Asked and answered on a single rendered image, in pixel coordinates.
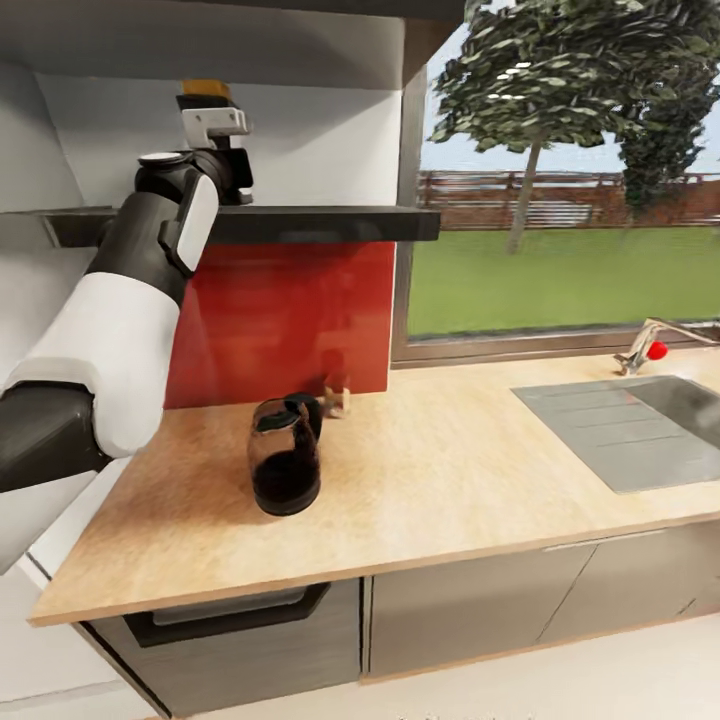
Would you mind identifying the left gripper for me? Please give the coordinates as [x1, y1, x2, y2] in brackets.
[192, 147, 255, 194]

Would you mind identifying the electric kettle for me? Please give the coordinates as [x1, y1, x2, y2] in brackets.
[247, 392, 322, 517]

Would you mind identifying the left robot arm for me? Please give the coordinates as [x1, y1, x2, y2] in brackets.
[0, 107, 255, 579]

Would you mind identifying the bottle of coffee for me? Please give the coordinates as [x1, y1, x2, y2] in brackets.
[175, 79, 255, 206]

